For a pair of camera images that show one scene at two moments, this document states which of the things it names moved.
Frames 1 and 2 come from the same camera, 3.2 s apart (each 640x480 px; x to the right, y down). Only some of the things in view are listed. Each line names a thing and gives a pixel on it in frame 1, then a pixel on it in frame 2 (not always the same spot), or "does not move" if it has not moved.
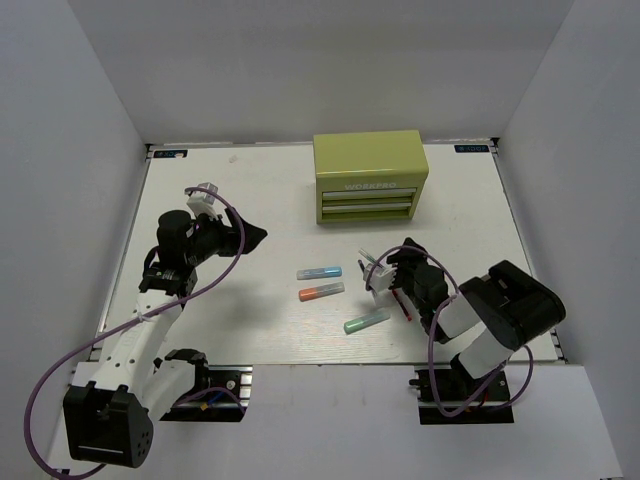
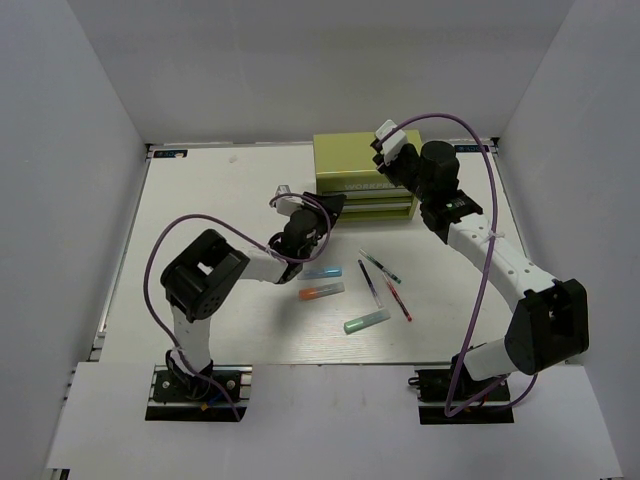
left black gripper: [229, 234] -> [334, 203]
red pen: [409, 318] does not move
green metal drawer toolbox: [369, 176] does not move
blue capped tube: [323, 272] does not move
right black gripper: [407, 259] -> [389, 169]
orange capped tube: [320, 291] does not move
